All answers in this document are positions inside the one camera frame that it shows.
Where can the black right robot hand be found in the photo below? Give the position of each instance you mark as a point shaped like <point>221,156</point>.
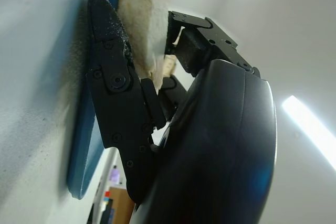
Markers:
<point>210,142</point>

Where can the slice of bread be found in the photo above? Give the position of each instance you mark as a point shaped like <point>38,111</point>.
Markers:
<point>144,24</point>

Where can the blue plastic tray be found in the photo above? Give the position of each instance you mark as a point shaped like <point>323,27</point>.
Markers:
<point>84,142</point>

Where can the ceiling light panel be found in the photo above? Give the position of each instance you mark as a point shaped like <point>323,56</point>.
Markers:
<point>309,127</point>

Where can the brown cardboard box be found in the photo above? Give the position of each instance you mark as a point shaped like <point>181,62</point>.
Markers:
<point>119,203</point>

